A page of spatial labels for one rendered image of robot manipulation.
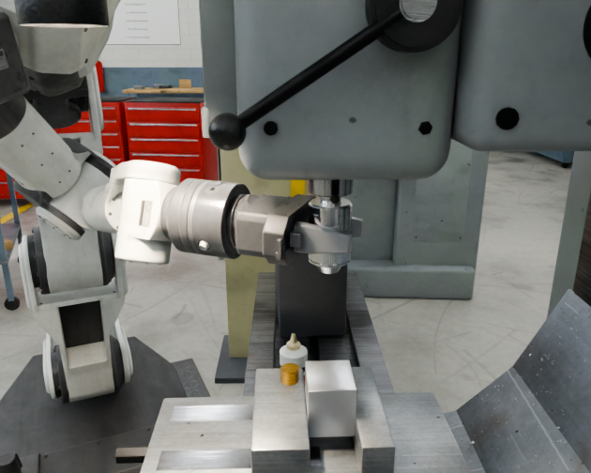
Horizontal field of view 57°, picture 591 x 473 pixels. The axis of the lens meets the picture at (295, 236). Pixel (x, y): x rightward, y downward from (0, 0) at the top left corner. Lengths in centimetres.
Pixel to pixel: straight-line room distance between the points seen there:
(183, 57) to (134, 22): 94
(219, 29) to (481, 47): 24
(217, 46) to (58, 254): 71
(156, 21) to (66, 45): 899
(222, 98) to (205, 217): 13
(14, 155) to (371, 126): 51
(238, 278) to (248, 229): 192
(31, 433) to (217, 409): 85
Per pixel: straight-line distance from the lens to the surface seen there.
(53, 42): 81
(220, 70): 54
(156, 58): 981
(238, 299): 253
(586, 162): 86
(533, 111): 48
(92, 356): 137
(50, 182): 86
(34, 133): 81
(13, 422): 155
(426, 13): 44
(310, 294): 96
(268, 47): 46
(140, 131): 531
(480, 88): 47
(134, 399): 152
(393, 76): 47
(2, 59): 75
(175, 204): 62
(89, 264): 117
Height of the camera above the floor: 142
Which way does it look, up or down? 19 degrees down
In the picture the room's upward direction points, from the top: straight up
